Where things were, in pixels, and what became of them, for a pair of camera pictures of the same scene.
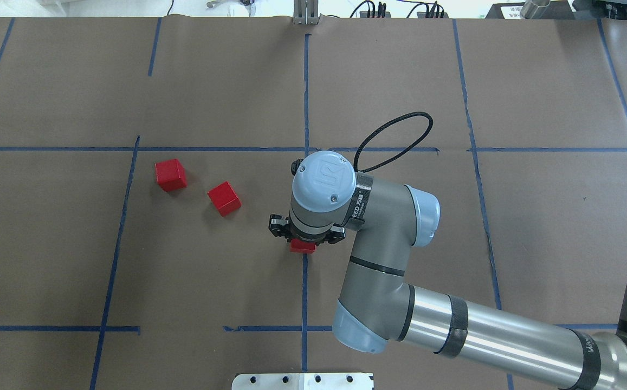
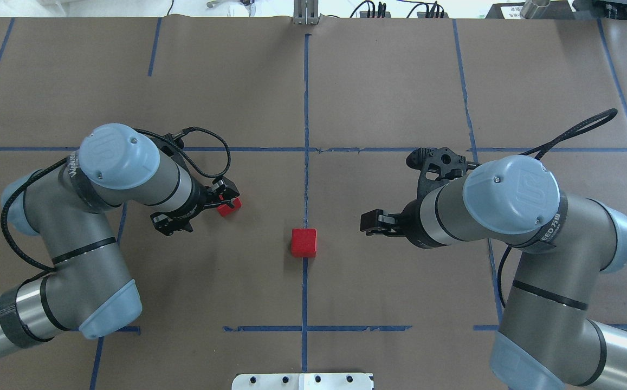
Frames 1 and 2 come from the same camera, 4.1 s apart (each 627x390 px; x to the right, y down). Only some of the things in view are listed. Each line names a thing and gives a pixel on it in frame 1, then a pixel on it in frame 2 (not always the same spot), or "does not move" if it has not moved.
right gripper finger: [276, 224] -> [388, 232]
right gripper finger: [336, 234] -> [377, 219]
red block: [225, 199] does not move
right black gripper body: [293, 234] -> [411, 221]
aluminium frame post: [305, 12] does not move
